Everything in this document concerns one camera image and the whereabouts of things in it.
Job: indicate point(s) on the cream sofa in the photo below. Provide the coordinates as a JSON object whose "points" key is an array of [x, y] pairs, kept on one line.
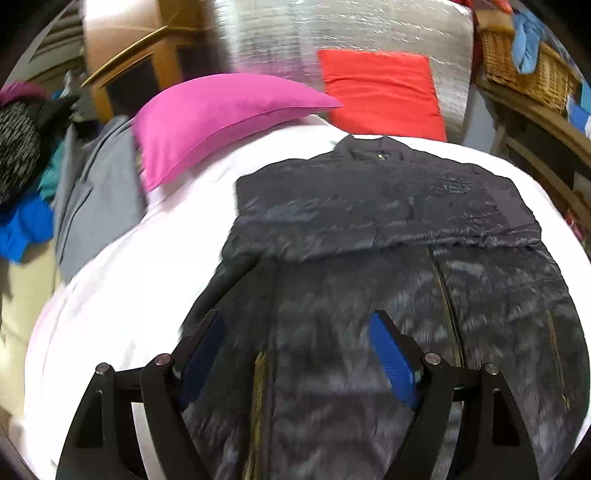
{"points": [[23, 323]]}

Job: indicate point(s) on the grey garment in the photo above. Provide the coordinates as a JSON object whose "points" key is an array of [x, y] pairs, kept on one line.
{"points": [[97, 194]]}

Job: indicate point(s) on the teal garment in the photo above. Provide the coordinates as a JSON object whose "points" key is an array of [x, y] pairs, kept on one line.
{"points": [[51, 180]]}

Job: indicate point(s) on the silver insulation sheet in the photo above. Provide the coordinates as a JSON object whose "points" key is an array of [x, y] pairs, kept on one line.
{"points": [[286, 32]]}

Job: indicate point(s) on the pink pillow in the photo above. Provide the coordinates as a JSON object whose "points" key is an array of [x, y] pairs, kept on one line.
{"points": [[217, 120]]}

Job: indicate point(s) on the white blanket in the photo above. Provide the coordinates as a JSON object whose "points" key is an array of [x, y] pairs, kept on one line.
{"points": [[129, 286]]}

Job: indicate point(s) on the red pillow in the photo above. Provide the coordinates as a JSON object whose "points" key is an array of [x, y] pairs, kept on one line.
{"points": [[383, 87]]}

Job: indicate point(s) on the wooden cabinet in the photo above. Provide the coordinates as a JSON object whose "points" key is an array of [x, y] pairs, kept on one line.
{"points": [[120, 41]]}

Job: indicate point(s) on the black quilted jacket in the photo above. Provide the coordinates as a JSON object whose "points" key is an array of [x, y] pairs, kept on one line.
{"points": [[351, 221]]}

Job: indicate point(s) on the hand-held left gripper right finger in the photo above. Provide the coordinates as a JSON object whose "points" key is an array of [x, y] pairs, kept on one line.
{"points": [[392, 360]]}

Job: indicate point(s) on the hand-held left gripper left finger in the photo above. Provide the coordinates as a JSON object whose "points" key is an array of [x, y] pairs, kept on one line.
{"points": [[203, 355]]}

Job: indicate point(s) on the wooden shelf table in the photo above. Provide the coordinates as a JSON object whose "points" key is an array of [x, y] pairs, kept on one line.
{"points": [[535, 134]]}

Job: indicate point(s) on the magenta garment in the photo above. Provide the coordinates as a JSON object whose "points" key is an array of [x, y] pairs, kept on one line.
{"points": [[14, 92]]}

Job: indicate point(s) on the wicker basket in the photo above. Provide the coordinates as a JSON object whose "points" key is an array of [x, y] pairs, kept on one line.
{"points": [[526, 74]]}

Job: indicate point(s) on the light blue cloth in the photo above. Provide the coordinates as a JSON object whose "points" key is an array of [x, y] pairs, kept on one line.
{"points": [[531, 41]]}

